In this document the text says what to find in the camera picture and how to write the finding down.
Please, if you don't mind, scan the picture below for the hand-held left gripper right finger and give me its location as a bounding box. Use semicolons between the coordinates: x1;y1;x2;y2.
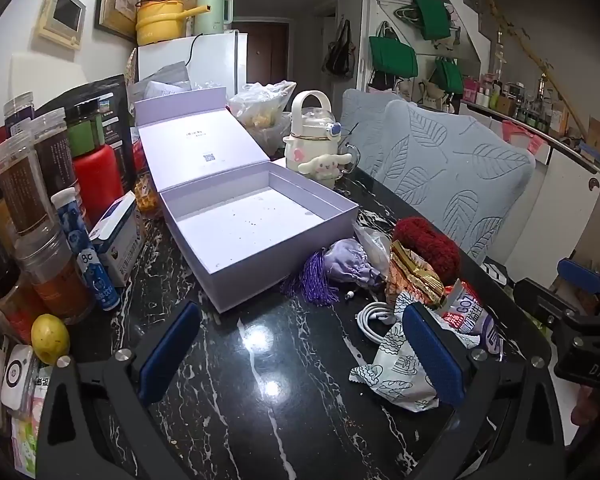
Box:
402;302;566;480

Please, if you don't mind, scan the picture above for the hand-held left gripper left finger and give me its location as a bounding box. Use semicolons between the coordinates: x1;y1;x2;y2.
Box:
37;301;203;480

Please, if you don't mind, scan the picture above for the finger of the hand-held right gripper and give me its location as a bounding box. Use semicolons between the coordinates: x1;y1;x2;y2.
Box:
555;257;600;311
514;280;597;337

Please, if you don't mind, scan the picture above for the white line-drawing snack wrapper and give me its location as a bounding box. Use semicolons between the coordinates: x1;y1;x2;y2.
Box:
349;292;481;413

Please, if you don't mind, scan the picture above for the silver purple snack packet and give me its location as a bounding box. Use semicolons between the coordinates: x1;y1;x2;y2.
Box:
440;279;506;357

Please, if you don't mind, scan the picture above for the white cable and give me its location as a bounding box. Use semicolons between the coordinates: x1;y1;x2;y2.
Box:
355;300;407;347

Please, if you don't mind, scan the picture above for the gold orange snack packet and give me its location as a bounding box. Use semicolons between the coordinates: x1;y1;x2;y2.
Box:
385;240;447;311

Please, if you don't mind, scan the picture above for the red fuzzy cloth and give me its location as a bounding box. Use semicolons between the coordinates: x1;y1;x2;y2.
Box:
392;216;462;286

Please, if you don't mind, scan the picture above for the purple tassel pouch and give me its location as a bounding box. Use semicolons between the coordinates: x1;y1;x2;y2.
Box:
280;239;387;307

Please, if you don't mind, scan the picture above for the lavender gift box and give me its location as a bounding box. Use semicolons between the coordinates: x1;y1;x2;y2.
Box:
134;87;360;314

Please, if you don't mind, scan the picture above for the person's right hand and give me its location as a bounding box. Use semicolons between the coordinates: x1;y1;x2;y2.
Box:
570;385;600;429

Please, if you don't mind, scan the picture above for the blue and white carton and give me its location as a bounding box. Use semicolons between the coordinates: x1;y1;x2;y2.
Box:
88;191;147;289

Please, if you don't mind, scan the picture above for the yellow lemon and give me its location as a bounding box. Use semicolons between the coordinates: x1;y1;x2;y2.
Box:
31;313;71;366

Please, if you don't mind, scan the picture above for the blue tablet tube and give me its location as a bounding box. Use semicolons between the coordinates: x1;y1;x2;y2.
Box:
50;187;121;312

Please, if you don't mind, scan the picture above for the clear jar with orange contents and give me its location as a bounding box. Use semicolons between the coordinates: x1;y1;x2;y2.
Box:
14;220;94;322

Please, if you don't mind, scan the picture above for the grey leaf-pattern chair cushion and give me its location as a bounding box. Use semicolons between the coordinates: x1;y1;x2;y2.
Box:
375;100;537;266
340;87;417;177

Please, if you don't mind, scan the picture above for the orange snack bag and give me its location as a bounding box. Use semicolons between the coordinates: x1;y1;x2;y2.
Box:
132;170;164;217

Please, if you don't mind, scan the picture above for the white round device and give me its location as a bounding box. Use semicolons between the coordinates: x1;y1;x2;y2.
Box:
0;345;36;409

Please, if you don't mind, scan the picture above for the red bottle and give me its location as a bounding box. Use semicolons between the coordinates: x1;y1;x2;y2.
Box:
72;142;127;227

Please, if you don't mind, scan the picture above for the row of cosmetic bottles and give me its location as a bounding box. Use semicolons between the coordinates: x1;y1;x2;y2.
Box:
462;74;600;161

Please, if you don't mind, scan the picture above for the tall clear jar brown label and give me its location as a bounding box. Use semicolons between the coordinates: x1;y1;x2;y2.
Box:
0;132;57;237

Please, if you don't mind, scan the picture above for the clear jar with brown contents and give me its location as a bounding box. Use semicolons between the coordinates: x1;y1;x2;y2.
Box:
30;108;79;197

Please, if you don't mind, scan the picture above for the green tote bag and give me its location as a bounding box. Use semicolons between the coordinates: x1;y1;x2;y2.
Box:
431;57;465;97
369;35;419;79
412;0;452;41

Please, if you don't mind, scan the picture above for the dark jar with green label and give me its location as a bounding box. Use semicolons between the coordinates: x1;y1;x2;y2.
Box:
64;100;107;159

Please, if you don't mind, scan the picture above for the cream cartoon water bottle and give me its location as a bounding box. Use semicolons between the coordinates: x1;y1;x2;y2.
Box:
282;90;361;189

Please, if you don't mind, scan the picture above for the black stand-up pouch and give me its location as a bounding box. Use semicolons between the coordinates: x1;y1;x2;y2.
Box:
35;74;142;197

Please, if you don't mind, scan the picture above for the clear plastic bag of food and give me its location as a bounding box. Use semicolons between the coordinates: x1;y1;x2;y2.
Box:
227;80;297;157

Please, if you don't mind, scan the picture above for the grey plastic mailer bag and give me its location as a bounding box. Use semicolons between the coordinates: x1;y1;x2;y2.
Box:
127;61;194;107

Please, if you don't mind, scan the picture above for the clear jar with dark contents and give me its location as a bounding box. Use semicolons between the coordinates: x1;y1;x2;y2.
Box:
2;92;37;136

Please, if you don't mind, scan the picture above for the woven straw trivet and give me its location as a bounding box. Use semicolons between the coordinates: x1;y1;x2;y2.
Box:
124;50;140;87

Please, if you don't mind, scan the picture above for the white refrigerator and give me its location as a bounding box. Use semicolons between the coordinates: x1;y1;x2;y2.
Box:
137;30;249;97

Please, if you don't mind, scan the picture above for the brown door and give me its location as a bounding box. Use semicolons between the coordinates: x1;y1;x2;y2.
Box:
232;20;291;89

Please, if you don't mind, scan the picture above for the dark hanging handbag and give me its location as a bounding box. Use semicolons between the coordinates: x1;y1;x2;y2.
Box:
322;19;356;79

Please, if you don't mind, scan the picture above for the yellow cooking pot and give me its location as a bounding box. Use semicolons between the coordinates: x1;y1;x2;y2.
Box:
135;0;214;47

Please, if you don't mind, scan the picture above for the green electric kettle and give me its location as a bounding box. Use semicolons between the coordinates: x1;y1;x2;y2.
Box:
194;0;234;37

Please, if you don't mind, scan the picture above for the black power cable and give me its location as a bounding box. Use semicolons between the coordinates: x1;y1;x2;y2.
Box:
186;32;204;69

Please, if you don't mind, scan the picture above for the beige wall intercom panel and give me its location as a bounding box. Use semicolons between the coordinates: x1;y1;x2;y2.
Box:
35;0;87;51

